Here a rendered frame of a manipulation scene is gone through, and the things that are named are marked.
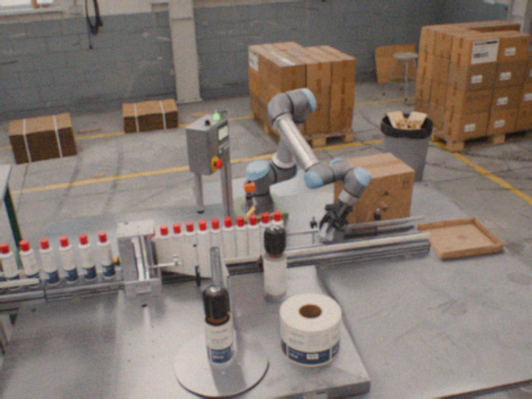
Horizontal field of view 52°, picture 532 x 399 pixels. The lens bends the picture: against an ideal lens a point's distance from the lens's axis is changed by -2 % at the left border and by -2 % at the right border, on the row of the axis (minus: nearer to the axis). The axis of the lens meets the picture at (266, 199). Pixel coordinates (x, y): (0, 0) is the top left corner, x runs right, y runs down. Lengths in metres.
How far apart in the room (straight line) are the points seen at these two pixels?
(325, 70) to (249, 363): 4.26
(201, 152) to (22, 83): 5.68
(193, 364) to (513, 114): 5.01
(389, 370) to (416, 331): 0.23
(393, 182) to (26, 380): 1.71
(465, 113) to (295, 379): 4.43
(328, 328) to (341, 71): 4.30
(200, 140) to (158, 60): 5.53
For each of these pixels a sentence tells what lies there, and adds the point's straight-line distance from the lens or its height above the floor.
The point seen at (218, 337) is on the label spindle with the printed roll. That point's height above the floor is 1.02.
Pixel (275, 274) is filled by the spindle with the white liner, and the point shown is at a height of 1.01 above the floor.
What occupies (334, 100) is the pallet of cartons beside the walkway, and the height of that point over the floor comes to 0.48.
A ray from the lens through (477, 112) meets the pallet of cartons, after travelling 5.98.
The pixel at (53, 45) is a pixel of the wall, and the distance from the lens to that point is 7.54.
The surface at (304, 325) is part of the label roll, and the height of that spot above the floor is 1.02.
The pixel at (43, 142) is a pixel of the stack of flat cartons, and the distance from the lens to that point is 6.18.
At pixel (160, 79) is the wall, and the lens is 7.67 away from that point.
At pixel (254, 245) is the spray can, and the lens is 2.31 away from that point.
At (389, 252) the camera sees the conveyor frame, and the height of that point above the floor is 0.86.
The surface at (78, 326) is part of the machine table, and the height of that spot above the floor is 0.83.
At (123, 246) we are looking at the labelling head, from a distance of 2.13.
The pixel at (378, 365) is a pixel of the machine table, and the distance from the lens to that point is 1.96.
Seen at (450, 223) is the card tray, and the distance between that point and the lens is 2.79.
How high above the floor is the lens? 2.17
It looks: 27 degrees down
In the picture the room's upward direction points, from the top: 2 degrees counter-clockwise
